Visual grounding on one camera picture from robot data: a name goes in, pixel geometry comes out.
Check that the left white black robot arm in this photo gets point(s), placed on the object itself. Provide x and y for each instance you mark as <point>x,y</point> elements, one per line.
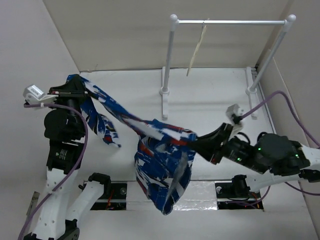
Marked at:
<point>67,132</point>

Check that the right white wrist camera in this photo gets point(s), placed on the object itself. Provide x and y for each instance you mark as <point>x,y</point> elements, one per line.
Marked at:
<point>235,114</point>

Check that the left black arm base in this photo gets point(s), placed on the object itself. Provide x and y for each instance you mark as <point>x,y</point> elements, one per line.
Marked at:
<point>115,200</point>

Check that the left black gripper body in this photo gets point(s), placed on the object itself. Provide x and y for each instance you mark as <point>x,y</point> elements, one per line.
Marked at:
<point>71,99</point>

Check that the blue white red patterned trousers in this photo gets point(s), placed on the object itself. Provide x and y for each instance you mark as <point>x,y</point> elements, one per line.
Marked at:
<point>163,162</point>

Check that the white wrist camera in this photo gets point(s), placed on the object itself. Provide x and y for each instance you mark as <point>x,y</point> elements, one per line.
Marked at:
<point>235,114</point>
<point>34,96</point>

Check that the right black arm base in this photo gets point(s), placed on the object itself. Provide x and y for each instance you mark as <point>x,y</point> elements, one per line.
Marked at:
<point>234,194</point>

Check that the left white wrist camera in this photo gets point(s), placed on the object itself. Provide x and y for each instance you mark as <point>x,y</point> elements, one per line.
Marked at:
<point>34,96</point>

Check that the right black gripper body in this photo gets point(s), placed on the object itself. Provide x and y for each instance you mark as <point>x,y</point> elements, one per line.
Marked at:
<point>229,148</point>

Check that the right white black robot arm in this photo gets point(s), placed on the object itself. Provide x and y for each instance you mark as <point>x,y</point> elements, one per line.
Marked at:
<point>276,159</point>

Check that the cream plastic hanger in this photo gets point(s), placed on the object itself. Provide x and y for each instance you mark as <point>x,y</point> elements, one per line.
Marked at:
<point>202,34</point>

